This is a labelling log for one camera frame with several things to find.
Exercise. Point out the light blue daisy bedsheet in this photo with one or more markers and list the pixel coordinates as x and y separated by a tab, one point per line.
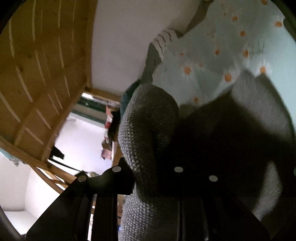
234	36

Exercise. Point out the hanging colourful clothes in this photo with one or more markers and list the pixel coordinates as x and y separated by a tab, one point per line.
111	125

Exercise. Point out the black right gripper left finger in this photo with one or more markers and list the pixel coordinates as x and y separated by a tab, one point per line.
68	217

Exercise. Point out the grey knitted sweater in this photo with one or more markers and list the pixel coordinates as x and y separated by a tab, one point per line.
248	123

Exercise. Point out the wooden bunk bed frame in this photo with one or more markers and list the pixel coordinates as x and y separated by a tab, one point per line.
46	50

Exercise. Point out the dark grey striped blanket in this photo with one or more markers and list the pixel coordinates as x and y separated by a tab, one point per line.
159	53

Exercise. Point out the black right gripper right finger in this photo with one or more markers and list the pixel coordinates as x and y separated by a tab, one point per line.
212	202

